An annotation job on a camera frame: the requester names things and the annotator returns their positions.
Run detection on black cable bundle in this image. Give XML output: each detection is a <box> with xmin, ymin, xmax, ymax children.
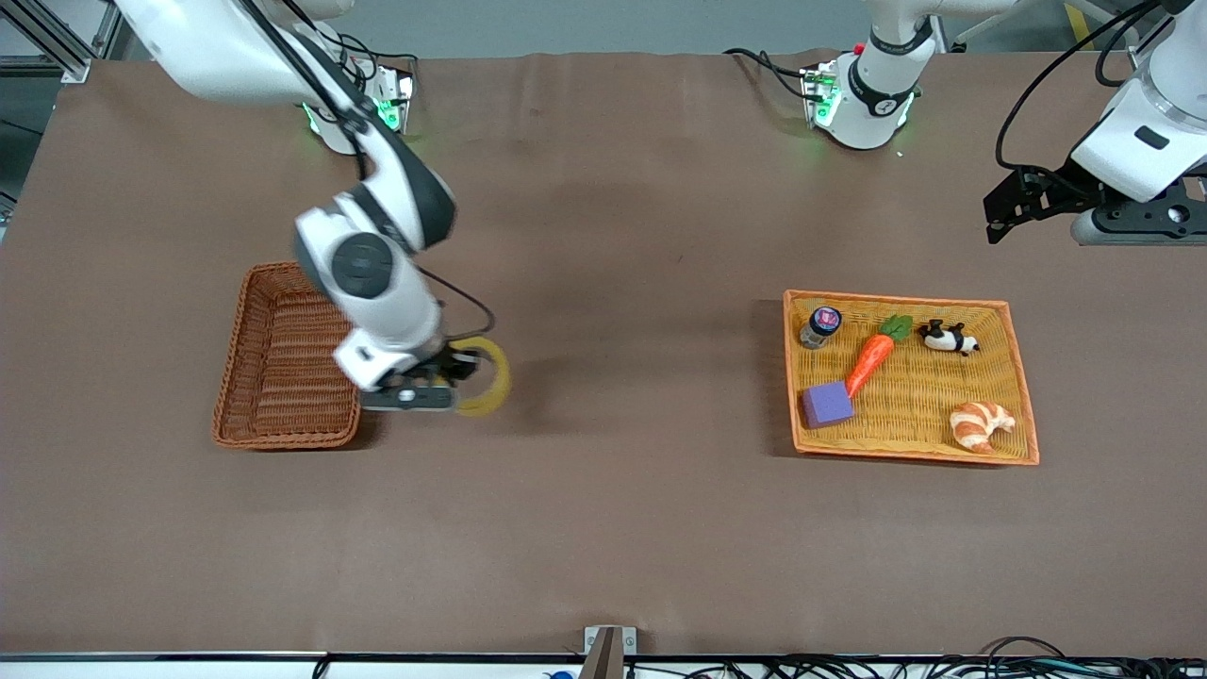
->
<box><xmin>627</xmin><ymin>638</ymin><xmax>1207</xmax><ymax>679</ymax></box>

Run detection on grey metal bracket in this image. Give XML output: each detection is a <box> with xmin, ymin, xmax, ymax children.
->
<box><xmin>583</xmin><ymin>625</ymin><xmax>637</xmax><ymax>679</ymax></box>

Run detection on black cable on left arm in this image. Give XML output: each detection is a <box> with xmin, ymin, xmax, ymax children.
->
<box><xmin>995</xmin><ymin>0</ymin><xmax>1175</xmax><ymax>175</ymax></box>

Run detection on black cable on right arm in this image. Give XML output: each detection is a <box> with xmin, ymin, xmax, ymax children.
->
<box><xmin>236</xmin><ymin>0</ymin><xmax>497</xmax><ymax>342</ymax></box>

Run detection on black cable at arm base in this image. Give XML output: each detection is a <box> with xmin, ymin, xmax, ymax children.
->
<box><xmin>724</xmin><ymin>47</ymin><xmax>823</xmax><ymax>101</ymax></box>

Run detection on purple foam cube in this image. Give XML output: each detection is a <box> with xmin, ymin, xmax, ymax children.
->
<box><xmin>801</xmin><ymin>381</ymin><xmax>855</xmax><ymax>430</ymax></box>

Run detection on yellow tape roll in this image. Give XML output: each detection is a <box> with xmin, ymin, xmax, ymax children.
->
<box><xmin>451</xmin><ymin>337</ymin><xmax>513</xmax><ymax>418</ymax></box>

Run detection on aluminium frame profile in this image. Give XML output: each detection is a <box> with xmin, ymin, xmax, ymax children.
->
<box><xmin>0</xmin><ymin>0</ymin><xmax>124</xmax><ymax>84</ymax></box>

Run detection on toy croissant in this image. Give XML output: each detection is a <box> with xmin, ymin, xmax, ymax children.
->
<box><xmin>949</xmin><ymin>401</ymin><xmax>1017</xmax><ymax>455</ymax></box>

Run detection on small jar purple lid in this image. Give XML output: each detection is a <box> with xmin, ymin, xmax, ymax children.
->
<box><xmin>800</xmin><ymin>306</ymin><xmax>843</xmax><ymax>350</ymax></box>

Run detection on brown table mat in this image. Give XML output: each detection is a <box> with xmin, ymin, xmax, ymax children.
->
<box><xmin>0</xmin><ymin>49</ymin><xmax>1207</xmax><ymax>658</ymax></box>

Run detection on orange toy carrot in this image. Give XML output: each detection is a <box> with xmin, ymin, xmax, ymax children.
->
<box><xmin>844</xmin><ymin>314</ymin><xmax>914</xmax><ymax>398</ymax></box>

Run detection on black white panda toy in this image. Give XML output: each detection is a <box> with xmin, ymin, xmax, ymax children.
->
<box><xmin>918</xmin><ymin>319</ymin><xmax>981</xmax><ymax>356</ymax></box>

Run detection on brown woven rectangular basket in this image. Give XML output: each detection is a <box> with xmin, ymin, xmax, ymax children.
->
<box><xmin>210</xmin><ymin>260</ymin><xmax>365</xmax><ymax>451</ymax></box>

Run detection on orange woven flat tray basket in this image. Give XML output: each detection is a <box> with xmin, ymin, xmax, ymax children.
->
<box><xmin>783</xmin><ymin>289</ymin><xmax>1041</xmax><ymax>467</ymax></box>

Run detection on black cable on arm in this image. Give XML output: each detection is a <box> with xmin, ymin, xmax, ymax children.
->
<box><xmin>995</xmin><ymin>0</ymin><xmax>1175</xmax><ymax>175</ymax></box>
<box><xmin>236</xmin><ymin>0</ymin><xmax>497</xmax><ymax>342</ymax></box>

